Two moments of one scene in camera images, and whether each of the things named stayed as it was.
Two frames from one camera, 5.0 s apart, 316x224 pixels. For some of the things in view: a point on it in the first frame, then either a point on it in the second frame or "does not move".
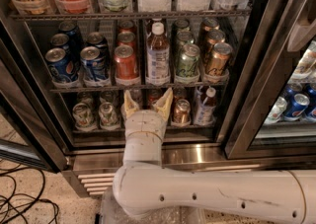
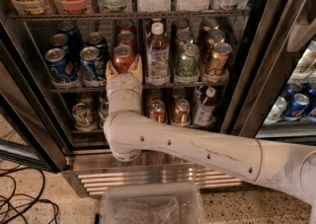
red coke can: (125, 63) does not move
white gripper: (145, 121) → (123, 84)
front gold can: (217, 64) does not move
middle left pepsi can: (61, 40) does not move
